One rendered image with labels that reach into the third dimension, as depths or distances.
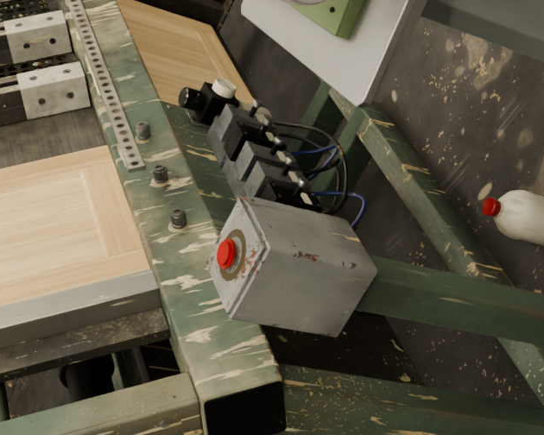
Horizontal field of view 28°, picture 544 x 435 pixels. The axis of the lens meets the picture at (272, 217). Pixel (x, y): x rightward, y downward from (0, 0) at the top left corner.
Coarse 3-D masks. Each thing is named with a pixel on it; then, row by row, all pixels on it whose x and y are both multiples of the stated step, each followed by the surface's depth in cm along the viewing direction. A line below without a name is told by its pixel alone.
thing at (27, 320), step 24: (72, 288) 165; (96, 288) 164; (120, 288) 164; (144, 288) 164; (0, 312) 162; (24, 312) 161; (48, 312) 161; (72, 312) 161; (96, 312) 163; (120, 312) 164; (0, 336) 160; (24, 336) 161; (48, 336) 163
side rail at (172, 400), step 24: (144, 384) 147; (168, 384) 147; (192, 384) 146; (72, 408) 144; (96, 408) 144; (120, 408) 144; (144, 408) 144; (168, 408) 143; (192, 408) 145; (0, 432) 142; (24, 432) 142; (48, 432) 141; (72, 432) 141; (96, 432) 142; (120, 432) 144; (144, 432) 145; (168, 432) 147; (192, 432) 148
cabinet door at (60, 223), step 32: (64, 160) 196; (96, 160) 195; (0, 192) 190; (32, 192) 189; (64, 192) 188; (96, 192) 187; (0, 224) 182; (32, 224) 182; (64, 224) 181; (96, 224) 180; (128, 224) 180; (0, 256) 176; (32, 256) 175; (64, 256) 175; (96, 256) 174; (128, 256) 173; (0, 288) 169; (32, 288) 169; (64, 288) 168
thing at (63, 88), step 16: (0, 80) 209; (16, 80) 209; (32, 80) 208; (48, 80) 207; (64, 80) 207; (80, 80) 208; (0, 96) 205; (16, 96) 206; (32, 96) 207; (48, 96) 208; (64, 96) 209; (80, 96) 210; (0, 112) 207; (16, 112) 208; (32, 112) 209; (48, 112) 210
